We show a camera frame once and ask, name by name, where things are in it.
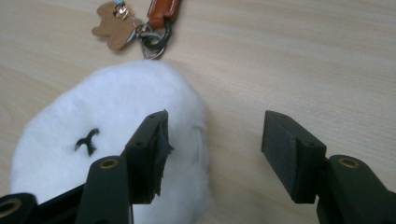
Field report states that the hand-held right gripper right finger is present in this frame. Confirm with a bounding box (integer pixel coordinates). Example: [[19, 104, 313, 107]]
[[261, 109, 328, 204]]

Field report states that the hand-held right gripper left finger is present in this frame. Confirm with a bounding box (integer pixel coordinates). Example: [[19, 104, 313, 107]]
[[120, 109, 174, 205]]

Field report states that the white fluffy plush pompom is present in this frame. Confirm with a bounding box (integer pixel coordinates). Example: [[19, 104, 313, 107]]
[[8, 59, 213, 224]]

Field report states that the metal key ring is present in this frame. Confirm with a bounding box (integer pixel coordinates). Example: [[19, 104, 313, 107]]
[[134, 19, 173, 61]]

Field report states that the brown leather keychain strap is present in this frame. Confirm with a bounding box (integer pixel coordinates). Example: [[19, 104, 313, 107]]
[[147, 0, 182, 30]]

